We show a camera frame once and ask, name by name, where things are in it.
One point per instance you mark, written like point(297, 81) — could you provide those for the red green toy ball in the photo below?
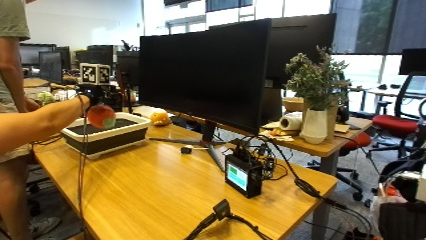
point(100, 116)

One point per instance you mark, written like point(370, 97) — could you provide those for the white marker cube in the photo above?
point(95, 73)

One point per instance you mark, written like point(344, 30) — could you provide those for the white black plastic tub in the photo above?
point(107, 135)

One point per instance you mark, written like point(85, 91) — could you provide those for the green soft toy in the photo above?
point(45, 97)

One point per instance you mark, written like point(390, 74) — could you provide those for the orange soft toy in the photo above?
point(160, 118)

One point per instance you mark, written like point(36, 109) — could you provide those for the black background monitor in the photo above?
point(413, 61)
point(36, 54)
point(51, 66)
point(101, 55)

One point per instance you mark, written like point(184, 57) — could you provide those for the the person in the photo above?
point(11, 66)

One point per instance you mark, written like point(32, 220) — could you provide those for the small black white gadget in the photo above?
point(187, 150)

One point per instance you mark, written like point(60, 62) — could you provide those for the large black monitor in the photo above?
point(204, 73)

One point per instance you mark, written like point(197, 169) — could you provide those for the black monitor stand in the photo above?
point(208, 136)

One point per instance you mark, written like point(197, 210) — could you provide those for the grey sports shoe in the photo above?
point(44, 226)

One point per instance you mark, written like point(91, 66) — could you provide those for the black box with screen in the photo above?
point(242, 176)

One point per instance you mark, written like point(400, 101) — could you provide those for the small black tripod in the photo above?
point(220, 211)

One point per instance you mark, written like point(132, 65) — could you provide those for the white paper roll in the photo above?
point(290, 122)

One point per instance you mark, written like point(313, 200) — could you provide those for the wooden bowl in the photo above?
point(293, 104)

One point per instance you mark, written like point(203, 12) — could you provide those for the black monitor rear side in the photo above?
point(301, 46)

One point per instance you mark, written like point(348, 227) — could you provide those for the white ribbed vase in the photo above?
point(314, 126)

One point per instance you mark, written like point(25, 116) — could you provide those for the green flowering plant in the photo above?
point(317, 78)

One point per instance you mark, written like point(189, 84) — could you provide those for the wooden side desk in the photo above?
point(328, 146)

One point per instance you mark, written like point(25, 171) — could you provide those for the tan cardboard box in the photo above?
point(341, 128)

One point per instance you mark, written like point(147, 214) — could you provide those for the red seat office chair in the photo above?
point(397, 124)

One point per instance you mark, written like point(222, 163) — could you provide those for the black bag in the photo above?
point(401, 220)

